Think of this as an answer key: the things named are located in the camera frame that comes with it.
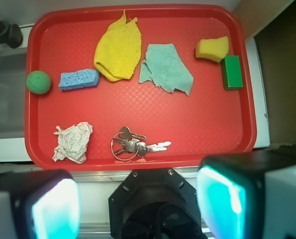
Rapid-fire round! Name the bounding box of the yellow sponge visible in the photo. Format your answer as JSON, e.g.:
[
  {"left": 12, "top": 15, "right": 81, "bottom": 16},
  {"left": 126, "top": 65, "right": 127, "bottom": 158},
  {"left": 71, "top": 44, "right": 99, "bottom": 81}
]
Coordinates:
[{"left": 195, "top": 36, "right": 229, "bottom": 63}]

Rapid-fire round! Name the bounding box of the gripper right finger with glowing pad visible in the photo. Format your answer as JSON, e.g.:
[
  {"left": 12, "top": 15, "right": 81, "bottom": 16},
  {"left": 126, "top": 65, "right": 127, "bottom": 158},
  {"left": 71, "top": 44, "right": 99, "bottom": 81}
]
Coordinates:
[{"left": 196, "top": 149, "right": 296, "bottom": 239}]

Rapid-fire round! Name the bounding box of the black faucet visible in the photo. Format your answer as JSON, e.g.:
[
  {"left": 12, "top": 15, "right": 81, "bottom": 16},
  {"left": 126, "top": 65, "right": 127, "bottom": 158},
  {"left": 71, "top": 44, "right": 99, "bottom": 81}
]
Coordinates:
[{"left": 0, "top": 20, "right": 23, "bottom": 49}]

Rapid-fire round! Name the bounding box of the crumpled white paper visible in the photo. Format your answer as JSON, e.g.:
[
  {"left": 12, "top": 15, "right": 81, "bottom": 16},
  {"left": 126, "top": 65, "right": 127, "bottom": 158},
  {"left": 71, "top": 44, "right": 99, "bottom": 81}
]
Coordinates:
[{"left": 52, "top": 122, "right": 93, "bottom": 164}]

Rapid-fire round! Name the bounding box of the bunch of keys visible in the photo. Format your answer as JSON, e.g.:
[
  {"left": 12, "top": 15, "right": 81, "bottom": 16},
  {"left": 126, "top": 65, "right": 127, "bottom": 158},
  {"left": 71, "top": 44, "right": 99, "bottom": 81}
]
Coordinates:
[{"left": 110, "top": 126, "right": 172, "bottom": 161}]

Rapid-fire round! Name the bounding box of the blue sponge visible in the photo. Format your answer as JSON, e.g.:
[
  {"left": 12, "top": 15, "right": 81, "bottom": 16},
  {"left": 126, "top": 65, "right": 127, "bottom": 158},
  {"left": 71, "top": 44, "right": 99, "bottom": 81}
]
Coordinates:
[{"left": 58, "top": 69, "right": 99, "bottom": 91}]

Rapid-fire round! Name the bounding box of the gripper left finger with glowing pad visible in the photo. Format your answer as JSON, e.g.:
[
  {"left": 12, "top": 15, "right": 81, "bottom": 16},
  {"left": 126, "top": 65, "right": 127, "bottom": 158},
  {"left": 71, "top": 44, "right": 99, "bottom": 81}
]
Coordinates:
[{"left": 0, "top": 170, "right": 82, "bottom": 239}]

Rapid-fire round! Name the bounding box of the teal microfiber cloth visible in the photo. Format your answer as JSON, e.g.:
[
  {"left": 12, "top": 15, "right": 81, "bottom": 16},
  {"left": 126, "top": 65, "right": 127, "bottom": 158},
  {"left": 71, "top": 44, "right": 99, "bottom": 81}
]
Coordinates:
[{"left": 139, "top": 43, "right": 194, "bottom": 96}]

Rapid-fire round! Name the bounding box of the metal sink basin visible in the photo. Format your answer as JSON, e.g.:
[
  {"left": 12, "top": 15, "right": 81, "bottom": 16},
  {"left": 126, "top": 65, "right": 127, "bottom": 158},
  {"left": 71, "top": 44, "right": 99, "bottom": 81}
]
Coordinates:
[{"left": 0, "top": 53, "right": 26, "bottom": 139}]

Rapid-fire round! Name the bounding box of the green ball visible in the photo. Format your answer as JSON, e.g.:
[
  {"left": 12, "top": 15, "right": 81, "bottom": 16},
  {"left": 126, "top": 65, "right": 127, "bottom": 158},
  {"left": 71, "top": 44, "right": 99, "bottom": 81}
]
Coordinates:
[{"left": 26, "top": 71, "right": 51, "bottom": 95}]

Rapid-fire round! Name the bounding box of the red plastic tray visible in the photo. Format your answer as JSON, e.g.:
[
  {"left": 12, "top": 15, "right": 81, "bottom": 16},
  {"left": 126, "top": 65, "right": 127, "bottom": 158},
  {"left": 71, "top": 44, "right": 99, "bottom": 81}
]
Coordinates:
[{"left": 24, "top": 4, "right": 257, "bottom": 171}]

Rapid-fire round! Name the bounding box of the black octagonal mount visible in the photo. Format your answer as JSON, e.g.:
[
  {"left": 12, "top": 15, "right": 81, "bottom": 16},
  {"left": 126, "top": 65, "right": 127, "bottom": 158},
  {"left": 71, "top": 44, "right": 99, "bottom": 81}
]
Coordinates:
[{"left": 108, "top": 169, "right": 206, "bottom": 239}]

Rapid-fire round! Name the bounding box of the yellow knitted cloth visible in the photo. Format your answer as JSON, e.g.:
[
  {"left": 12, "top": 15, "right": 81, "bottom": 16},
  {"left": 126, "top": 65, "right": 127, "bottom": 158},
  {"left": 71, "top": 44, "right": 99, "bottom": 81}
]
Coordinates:
[{"left": 94, "top": 12, "right": 142, "bottom": 82}]

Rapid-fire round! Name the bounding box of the green rectangular block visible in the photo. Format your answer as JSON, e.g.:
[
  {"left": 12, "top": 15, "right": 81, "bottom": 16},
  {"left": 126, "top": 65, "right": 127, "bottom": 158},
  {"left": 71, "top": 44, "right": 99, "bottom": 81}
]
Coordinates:
[{"left": 221, "top": 55, "right": 243, "bottom": 90}]

